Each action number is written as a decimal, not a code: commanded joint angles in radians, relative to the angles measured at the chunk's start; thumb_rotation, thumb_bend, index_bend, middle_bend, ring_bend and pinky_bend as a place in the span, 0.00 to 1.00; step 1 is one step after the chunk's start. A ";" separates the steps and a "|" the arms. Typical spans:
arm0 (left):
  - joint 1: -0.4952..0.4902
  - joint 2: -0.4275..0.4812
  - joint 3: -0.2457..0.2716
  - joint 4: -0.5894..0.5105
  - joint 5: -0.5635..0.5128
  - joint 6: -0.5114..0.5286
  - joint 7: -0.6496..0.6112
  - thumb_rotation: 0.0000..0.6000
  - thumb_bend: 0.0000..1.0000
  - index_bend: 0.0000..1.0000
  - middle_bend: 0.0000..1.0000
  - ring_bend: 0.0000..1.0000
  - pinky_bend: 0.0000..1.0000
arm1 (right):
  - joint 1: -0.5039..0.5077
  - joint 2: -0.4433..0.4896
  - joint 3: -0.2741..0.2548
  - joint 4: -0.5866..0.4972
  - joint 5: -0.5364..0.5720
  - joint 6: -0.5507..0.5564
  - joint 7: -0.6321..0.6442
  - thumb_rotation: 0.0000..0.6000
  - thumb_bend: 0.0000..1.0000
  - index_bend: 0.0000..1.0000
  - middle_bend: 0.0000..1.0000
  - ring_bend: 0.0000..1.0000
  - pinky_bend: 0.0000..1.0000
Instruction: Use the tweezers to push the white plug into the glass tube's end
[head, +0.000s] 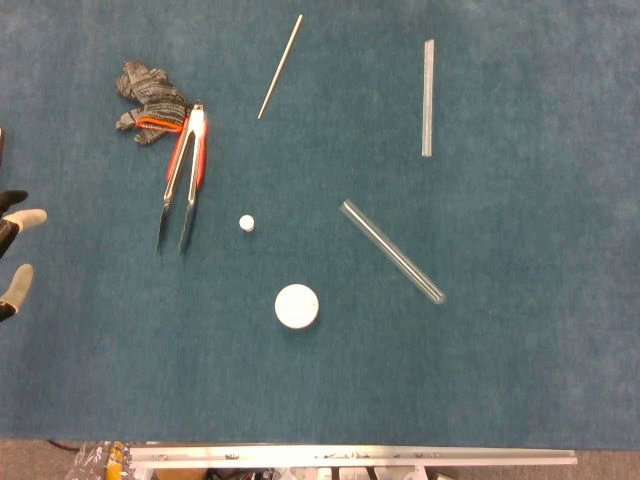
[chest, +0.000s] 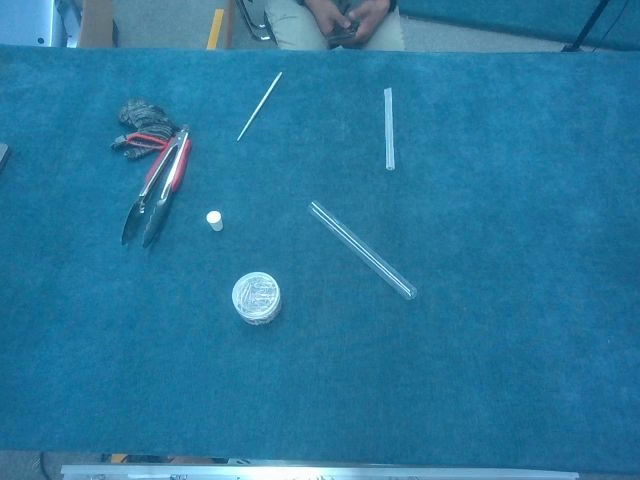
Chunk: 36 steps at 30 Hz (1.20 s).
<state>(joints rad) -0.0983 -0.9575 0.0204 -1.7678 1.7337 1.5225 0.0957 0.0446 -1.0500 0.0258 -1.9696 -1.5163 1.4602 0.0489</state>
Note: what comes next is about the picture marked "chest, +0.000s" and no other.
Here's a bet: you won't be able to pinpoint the wide clear glass test tube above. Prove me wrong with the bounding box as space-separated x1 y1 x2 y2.
308 200 418 302

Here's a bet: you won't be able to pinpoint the clear glass rod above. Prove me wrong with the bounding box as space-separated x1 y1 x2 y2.
383 87 397 173

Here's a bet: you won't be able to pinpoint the white round lid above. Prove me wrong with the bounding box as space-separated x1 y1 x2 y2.
231 271 283 326

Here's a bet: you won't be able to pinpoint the blue carpet table cover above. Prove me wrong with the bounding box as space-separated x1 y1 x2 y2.
0 43 640 474

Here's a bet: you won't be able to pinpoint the thin pale stirring rod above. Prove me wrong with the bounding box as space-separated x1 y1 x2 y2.
236 71 284 143

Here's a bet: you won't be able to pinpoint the black phone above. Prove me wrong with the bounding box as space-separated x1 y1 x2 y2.
327 19 361 44

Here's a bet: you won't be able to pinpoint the seated person in beige trousers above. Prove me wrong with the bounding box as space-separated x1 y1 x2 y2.
263 0 405 51

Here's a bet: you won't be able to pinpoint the grey knit work glove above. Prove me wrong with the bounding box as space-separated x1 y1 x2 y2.
110 97 180 161

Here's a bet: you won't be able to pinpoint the chrome chair leg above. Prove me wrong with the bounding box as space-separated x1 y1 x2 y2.
234 0 274 40

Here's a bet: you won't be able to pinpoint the brown cardboard box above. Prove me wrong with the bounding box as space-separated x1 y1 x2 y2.
75 0 117 49

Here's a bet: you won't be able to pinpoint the black tripod leg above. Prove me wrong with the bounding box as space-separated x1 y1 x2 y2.
560 0 612 53

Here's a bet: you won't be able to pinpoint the silver metal cabinet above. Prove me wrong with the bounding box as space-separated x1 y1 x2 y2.
0 0 81 49

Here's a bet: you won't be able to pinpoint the red-handled metal tongs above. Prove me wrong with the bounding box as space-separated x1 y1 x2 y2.
120 124 193 249

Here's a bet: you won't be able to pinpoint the aluminium frame rail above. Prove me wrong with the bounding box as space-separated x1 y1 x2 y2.
59 463 580 480

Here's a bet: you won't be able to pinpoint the yellow striped post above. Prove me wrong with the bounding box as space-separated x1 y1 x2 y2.
206 8 226 50

